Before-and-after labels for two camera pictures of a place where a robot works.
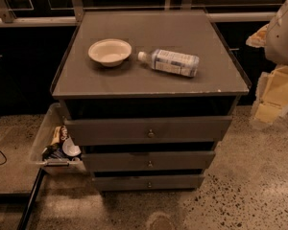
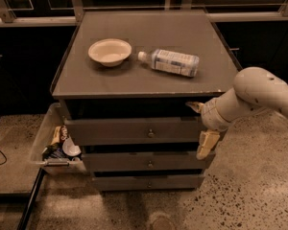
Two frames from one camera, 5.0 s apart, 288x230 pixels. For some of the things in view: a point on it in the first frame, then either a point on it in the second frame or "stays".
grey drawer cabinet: x=148 y=96 stays
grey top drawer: x=153 y=129 stays
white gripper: x=282 y=37 to x=212 y=116
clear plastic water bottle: x=172 y=62 stays
